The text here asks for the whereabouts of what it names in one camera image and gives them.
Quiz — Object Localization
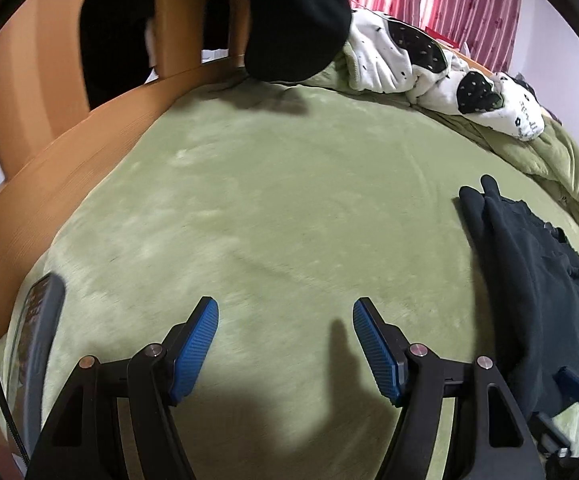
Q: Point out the green fleece bed sheet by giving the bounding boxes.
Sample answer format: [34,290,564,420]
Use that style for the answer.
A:
[0,77,579,480]

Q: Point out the dark T-shirt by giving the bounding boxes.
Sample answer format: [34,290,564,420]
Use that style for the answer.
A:
[458,174,579,418]

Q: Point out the white black-spotted blanket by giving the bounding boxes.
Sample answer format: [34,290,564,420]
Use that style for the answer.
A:
[342,10,547,141]

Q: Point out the black hanging cloth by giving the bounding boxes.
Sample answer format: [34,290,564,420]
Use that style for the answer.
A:
[242,0,353,85]

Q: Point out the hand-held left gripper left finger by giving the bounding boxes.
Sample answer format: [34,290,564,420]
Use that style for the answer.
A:
[26,296,220,480]

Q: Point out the dark smartphone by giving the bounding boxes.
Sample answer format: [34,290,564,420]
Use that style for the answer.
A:
[7,274,66,463]

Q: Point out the wooden bed frame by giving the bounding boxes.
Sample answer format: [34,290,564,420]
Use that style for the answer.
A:
[0,0,253,351]

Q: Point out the green crumpled quilt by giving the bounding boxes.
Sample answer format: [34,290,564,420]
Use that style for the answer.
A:
[304,42,579,253]

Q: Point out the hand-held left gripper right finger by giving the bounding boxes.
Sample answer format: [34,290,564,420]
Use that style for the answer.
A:
[352,297,545,480]

